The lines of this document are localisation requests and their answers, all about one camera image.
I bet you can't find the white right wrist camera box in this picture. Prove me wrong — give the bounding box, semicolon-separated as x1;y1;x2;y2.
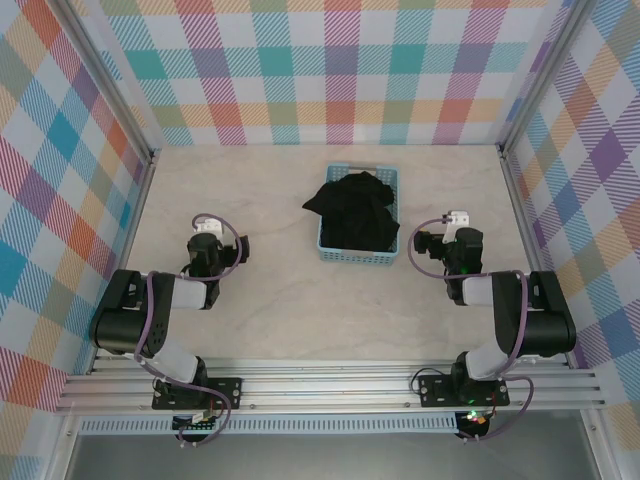
442;209;472;241

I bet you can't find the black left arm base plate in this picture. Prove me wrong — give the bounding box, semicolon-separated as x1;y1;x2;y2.
151;377;244;412

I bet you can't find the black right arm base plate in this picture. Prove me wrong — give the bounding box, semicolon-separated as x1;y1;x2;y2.
417;372;511;409

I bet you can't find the aluminium side rail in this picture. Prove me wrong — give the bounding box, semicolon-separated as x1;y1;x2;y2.
87;149;159;374
499;149;574;369

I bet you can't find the light blue plastic basket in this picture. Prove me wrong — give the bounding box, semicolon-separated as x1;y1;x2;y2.
315;163;402;265

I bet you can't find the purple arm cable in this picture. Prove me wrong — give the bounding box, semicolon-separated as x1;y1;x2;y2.
407;215;536;444
133;212;246;449

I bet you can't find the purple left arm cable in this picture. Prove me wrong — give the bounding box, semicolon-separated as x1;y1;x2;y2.
133;212;246;449

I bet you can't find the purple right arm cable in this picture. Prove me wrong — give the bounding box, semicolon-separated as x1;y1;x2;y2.
407;215;536;444

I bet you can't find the grey metal panel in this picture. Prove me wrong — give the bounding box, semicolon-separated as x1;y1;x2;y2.
64;432;601;480

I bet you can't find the aluminium frame post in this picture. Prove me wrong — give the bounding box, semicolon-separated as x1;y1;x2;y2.
58;0;162;166
497;0;596;161

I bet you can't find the black t-shirt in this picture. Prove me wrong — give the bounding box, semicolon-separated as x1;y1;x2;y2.
301;170;401;251

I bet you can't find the slotted pale blue cable duct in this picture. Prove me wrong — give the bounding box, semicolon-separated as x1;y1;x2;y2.
78;412;459;435

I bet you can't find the aluminium mounting rail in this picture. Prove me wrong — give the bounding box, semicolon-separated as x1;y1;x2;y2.
57;355;606;415

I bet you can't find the small circuit board with lights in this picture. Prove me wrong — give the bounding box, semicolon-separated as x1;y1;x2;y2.
457;409;491;436

